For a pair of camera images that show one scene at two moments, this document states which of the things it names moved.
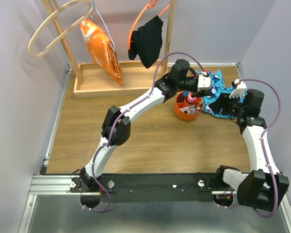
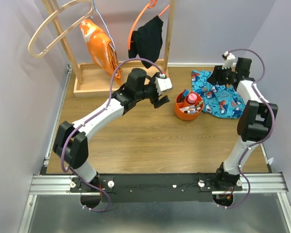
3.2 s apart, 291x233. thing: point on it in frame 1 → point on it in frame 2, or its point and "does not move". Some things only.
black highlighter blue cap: [180, 99] does not move
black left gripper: [203, 92] → [160, 103]
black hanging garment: [146, 42] does not move
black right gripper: [222, 102] → [216, 76]
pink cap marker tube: [191, 99] does not move
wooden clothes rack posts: [75, 65] does not move
